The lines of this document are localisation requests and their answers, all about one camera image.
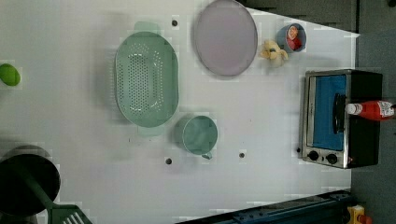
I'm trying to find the green round fruit toy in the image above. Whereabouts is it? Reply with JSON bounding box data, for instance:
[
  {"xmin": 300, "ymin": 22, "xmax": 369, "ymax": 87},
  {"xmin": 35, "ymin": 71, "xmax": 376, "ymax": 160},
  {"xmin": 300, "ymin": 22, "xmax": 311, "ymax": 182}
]
[{"xmin": 0, "ymin": 63, "xmax": 21, "ymax": 87}]

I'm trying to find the yellow plush banana toy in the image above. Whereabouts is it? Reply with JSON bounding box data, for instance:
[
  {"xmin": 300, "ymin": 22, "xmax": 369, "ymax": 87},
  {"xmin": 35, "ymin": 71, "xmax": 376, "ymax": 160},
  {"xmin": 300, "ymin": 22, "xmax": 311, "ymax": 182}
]
[{"xmin": 260, "ymin": 39, "xmax": 289, "ymax": 67}]

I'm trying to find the silver black toaster oven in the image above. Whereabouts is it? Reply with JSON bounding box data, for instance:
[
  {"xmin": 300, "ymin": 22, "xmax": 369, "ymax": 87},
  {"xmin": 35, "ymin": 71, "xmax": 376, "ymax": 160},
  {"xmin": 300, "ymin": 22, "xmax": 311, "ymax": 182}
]
[{"xmin": 300, "ymin": 69, "xmax": 383, "ymax": 169}]

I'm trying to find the lilac round plate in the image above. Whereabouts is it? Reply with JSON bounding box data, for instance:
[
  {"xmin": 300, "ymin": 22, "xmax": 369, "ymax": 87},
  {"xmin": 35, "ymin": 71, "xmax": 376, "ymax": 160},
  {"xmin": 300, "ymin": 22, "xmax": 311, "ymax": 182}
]
[{"xmin": 193, "ymin": 0, "xmax": 258, "ymax": 76}]

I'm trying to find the black frying pan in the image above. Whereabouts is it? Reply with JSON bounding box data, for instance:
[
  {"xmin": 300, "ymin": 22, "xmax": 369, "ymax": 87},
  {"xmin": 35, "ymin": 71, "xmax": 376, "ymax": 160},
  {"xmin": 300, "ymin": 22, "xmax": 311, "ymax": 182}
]
[{"xmin": 0, "ymin": 145, "xmax": 61, "ymax": 217}]

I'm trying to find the blue bowl with red toy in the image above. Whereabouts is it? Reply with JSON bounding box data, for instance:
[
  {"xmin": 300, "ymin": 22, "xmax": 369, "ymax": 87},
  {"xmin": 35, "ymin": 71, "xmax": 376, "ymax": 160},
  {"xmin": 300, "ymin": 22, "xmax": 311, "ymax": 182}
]
[{"xmin": 276, "ymin": 23, "xmax": 306, "ymax": 53}]

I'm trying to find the blue metal frame rail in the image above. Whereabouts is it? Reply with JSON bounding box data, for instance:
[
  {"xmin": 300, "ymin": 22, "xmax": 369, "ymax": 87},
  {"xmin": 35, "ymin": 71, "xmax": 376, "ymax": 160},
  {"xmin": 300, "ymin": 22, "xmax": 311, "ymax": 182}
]
[{"xmin": 177, "ymin": 190, "xmax": 357, "ymax": 224}]

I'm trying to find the green perforated colander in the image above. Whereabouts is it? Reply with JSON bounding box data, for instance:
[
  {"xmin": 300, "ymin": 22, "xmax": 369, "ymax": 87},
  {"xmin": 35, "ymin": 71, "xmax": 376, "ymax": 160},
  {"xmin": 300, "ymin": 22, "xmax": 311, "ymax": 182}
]
[{"xmin": 114, "ymin": 21, "xmax": 179, "ymax": 136}]

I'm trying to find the red plush ketchup bottle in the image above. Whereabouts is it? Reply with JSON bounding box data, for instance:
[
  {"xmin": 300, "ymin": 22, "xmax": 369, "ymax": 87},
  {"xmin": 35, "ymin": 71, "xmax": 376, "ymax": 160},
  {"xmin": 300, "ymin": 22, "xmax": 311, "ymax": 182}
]
[{"xmin": 346, "ymin": 100, "xmax": 395, "ymax": 121}]

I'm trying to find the green slotted spatula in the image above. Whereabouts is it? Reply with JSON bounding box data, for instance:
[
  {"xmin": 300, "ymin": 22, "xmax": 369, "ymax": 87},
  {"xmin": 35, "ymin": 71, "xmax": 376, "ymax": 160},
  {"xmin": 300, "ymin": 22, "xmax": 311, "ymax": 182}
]
[{"xmin": 15, "ymin": 167, "xmax": 93, "ymax": 224}]

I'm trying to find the teal mug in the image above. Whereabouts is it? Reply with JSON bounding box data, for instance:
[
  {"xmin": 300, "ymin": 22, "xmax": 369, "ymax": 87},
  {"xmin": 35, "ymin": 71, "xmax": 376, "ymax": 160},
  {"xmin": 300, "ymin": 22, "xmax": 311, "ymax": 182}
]
[{"xmin": 174, "ymin": 115, "xmax": 219, "ymax": 160}]

